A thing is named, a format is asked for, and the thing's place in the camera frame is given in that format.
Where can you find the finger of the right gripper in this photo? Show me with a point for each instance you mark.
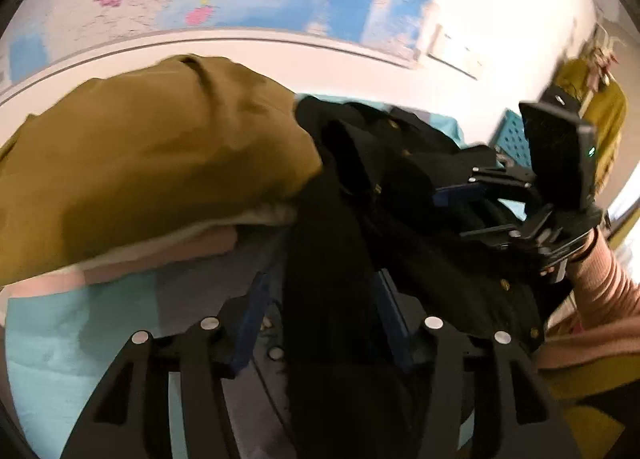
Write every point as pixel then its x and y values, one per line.
pixel 496 234
pixel 510 183

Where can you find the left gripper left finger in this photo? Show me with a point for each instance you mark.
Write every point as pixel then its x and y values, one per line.
pixel 127 414

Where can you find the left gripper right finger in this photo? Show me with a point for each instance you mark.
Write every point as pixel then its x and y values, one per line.
pixel 473 397

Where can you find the black coat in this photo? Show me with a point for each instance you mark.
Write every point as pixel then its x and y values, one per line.
pixel 371 207

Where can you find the hanging mustard yellow clothes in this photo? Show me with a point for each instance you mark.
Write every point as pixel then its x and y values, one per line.
pixel 602 101

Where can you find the person's right hand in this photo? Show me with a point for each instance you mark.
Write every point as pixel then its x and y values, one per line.
pixel 559 271

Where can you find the teal plastic storage rack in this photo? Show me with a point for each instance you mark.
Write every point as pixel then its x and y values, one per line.
pixel 509 139

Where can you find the teal grey patterned bedsheet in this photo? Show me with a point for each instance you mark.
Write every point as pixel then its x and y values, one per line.
pixel 59 346

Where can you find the pink folded garment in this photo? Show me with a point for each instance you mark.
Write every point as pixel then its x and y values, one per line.
pixel 71 278

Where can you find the mustard yellow folded garment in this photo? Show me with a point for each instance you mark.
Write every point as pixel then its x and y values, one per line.
pixel 144 154

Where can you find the left white wall socket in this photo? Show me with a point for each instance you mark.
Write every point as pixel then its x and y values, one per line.
pixel 449 49

